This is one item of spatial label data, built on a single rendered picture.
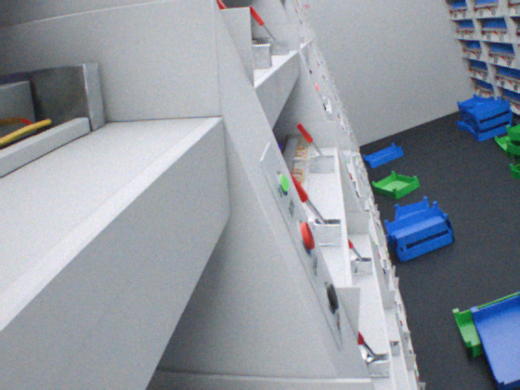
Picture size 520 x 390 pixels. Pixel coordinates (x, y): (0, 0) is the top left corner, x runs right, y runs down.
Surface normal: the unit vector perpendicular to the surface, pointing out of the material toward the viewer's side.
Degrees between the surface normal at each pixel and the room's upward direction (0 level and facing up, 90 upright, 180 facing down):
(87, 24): 90
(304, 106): 90
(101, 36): 90
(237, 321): 90
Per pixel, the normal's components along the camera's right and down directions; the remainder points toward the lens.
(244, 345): -0.14, 0.33
